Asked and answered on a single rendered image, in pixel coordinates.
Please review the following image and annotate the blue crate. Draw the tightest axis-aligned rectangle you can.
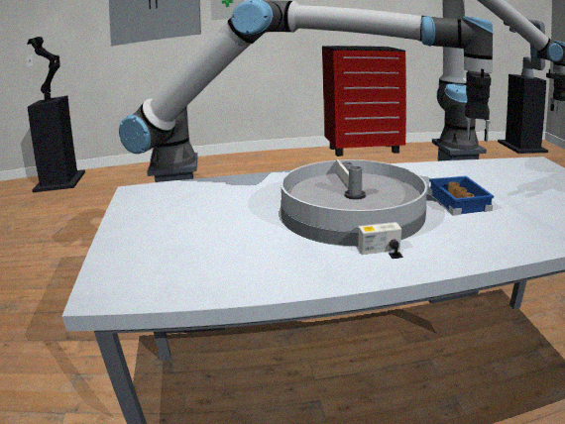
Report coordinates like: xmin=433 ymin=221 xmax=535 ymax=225
xmin=428 ymin=175 xmax=496 ymax=217

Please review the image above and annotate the grey turntable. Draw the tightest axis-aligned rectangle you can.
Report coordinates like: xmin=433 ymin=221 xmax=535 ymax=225
xmin=280 ymin=160 xmax=429 ymax=245

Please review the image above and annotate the red tool cabinet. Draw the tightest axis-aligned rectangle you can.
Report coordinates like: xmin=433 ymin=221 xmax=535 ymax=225
xmin=321 ymin=46 xmax=408 ymax=156

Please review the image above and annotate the white control box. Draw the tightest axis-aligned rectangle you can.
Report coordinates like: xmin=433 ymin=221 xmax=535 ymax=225
xmin=355 ymin=222 xmax=405 ymax=261

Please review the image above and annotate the white green sign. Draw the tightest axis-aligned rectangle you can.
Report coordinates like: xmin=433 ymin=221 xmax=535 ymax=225
xmin=210 ymin=0 xmax=236 ymax=21

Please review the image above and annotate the white table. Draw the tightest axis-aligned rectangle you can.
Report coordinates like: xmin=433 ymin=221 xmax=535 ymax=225
xmin=61 ymin=157 xmax=565 ymax=424

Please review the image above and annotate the black box pedestal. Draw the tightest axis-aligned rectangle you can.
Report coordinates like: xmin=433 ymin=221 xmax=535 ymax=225
xmin=499 ymin=72 xmax=550 ymax=154
xmin=28 ymin=95 xmax=87 ymax=194

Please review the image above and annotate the grey wall board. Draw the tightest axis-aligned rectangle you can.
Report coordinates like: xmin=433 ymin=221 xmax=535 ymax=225
xmin=109 ymin=0 xmax=202 ymax=48

